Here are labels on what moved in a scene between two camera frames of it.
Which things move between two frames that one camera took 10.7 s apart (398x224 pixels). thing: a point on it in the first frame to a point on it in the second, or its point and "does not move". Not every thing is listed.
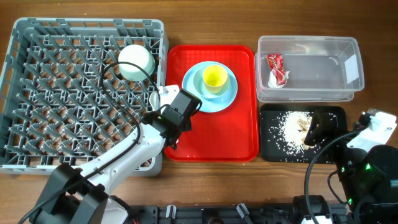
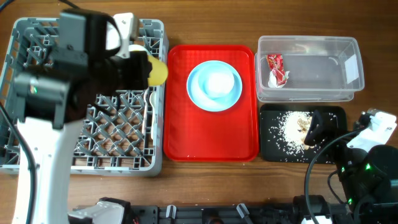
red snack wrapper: x=275 y=63 does not move
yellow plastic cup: x=214 y=77 to x=158 y=74
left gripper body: x=187 y=125 to x=129 y=74
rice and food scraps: x=288 y=134 does not move
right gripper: x=325 y=128 does not move
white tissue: x=272 y=81 does not move
